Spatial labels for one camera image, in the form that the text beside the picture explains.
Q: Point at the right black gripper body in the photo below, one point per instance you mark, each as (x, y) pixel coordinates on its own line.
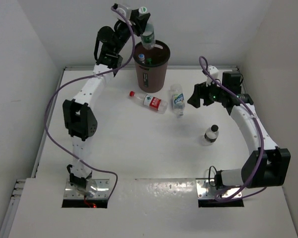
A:
(214, 94)

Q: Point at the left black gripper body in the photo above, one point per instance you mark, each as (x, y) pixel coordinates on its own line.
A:
(122, 33)

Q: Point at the green-label clear water bottle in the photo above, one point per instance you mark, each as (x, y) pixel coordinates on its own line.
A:
(147, 38)

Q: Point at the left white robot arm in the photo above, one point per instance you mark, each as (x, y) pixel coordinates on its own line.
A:
(79, 118)

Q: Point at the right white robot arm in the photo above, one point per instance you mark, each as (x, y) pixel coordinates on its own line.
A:
(267, 164)

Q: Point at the brown plastic waste bin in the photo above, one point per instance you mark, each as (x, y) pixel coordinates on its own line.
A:
(151, 77)

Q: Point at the blue-label clear water bottle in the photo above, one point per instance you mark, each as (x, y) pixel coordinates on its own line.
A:
(177, 100)

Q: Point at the red-label clear water bottle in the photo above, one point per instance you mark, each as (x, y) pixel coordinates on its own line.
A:
(149, 101)

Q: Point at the small black-cap clear bottle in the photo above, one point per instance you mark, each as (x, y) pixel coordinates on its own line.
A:
(211, 134)

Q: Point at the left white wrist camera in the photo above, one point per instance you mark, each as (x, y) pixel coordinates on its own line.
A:
(124, 9)

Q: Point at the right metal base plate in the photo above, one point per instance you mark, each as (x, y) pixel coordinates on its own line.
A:
(207, 192)

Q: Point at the metal base plate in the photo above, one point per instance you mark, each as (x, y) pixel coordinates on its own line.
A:
(207, 192)
(96, 189)

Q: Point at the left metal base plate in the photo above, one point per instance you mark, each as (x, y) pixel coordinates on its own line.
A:
(96, 189)

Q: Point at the aluminium frame rail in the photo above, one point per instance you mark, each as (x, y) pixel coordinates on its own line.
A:
(22, 106)

